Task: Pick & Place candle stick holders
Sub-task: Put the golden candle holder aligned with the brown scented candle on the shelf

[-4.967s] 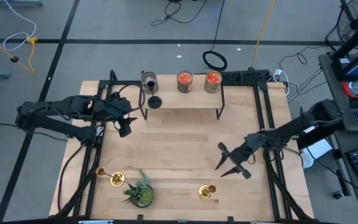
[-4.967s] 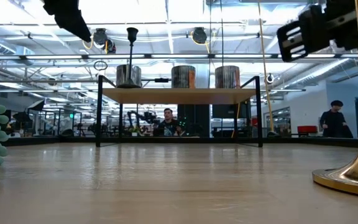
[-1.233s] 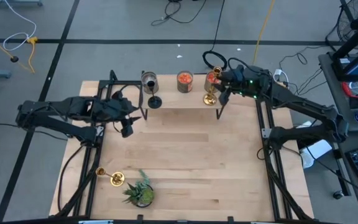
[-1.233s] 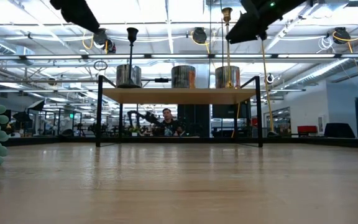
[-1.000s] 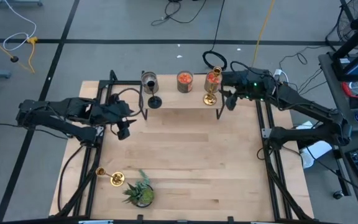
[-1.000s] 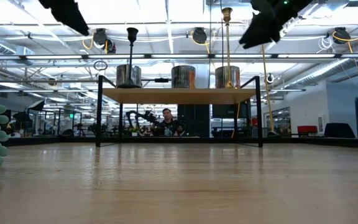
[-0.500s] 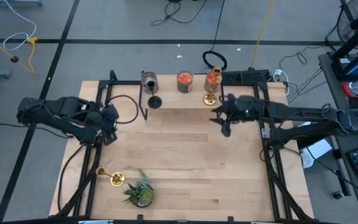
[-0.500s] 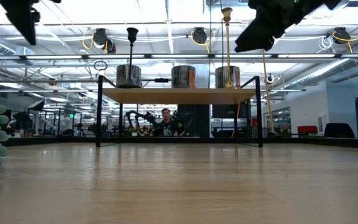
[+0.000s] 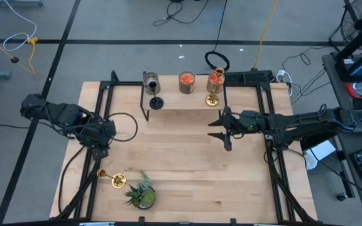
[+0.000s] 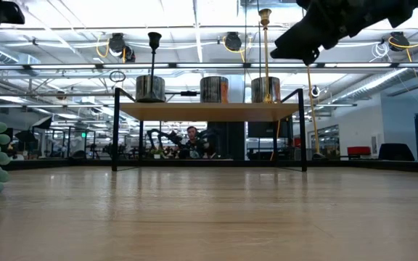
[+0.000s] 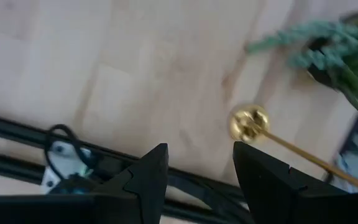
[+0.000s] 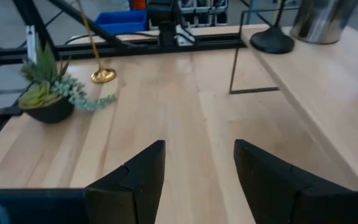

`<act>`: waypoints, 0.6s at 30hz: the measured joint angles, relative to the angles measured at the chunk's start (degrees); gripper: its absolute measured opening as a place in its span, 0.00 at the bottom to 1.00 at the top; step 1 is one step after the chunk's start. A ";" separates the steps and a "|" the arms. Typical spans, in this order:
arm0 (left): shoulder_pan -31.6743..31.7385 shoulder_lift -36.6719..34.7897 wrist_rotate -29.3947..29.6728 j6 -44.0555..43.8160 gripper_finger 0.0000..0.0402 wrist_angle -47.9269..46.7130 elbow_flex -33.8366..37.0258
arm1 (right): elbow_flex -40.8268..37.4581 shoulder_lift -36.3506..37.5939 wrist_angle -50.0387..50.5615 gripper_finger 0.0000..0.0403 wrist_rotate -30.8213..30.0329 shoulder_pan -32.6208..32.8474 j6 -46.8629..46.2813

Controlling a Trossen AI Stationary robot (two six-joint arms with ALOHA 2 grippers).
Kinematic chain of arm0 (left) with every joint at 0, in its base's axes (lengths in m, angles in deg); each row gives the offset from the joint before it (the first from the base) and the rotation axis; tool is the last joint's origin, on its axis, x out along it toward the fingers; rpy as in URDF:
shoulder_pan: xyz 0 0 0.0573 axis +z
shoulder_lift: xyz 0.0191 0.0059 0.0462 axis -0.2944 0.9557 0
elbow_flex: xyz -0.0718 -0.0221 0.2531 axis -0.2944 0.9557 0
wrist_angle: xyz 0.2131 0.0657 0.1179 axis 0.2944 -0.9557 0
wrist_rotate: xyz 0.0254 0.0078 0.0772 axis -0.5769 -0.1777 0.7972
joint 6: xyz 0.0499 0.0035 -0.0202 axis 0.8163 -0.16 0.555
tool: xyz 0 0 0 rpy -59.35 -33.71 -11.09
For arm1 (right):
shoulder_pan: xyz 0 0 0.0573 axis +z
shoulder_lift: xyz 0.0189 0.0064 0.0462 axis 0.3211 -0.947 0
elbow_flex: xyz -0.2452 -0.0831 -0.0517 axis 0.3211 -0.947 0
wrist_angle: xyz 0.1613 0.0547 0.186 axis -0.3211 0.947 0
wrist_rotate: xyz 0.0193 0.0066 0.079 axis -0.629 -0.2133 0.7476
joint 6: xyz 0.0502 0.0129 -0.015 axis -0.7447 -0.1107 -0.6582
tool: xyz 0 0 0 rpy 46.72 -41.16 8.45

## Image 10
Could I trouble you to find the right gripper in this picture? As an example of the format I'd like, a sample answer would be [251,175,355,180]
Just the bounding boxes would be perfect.
[269,0,418,66]

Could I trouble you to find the tall brass candlestick holder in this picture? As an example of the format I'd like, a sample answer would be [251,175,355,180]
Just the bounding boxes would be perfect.
[258,8,274,104]

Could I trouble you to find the metal can orange label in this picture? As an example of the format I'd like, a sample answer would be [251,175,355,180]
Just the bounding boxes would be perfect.
[250,76,282,104]
[135,75,166,104]
[200,75,229,104]

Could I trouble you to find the black candlestick holder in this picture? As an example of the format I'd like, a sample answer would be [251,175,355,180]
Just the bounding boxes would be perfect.
[140,31,165,104]

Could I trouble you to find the black overhead light bar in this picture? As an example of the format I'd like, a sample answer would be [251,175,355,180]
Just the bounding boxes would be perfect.
[0,62,418,70]

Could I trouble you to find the black monitor screen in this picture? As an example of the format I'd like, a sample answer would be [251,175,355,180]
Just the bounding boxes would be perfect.
[247,121,293,138]

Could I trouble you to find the wooden riser shelf black legs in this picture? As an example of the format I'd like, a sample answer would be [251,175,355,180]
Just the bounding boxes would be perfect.
[111,87,308,173]

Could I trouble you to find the black studio light stand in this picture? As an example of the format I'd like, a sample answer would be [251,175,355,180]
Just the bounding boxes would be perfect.
[30,115,54,160]

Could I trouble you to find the black office chair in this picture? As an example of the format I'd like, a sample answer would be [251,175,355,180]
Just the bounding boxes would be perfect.
[378,143,415,162]

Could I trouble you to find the person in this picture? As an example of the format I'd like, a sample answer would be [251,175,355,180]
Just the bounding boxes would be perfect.
[185,125,210,160]

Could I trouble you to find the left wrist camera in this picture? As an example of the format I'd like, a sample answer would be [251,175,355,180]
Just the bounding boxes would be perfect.
[1,1,25,25]

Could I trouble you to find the black hanging cable with coil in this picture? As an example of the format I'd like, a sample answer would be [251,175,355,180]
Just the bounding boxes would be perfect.
[255,0,263,79]

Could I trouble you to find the yellow hanging cable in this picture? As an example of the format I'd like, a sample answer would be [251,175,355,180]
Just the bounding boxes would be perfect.
[306,65,326,160]

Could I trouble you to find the black ceiling cable reel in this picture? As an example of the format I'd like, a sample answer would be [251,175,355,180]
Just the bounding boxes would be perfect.
[107,32,136,64]
[388,31,412,52]
[223,31,243,52]

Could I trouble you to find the black metal rig frame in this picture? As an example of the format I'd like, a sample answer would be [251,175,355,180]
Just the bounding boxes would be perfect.
[5,158,418,174]

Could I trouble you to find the distant black rig frame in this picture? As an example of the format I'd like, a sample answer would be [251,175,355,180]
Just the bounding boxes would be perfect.
[157,90,219,106]

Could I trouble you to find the hanging black cable loop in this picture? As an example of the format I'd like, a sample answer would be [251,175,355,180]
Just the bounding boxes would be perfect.
[108,70,127,83]

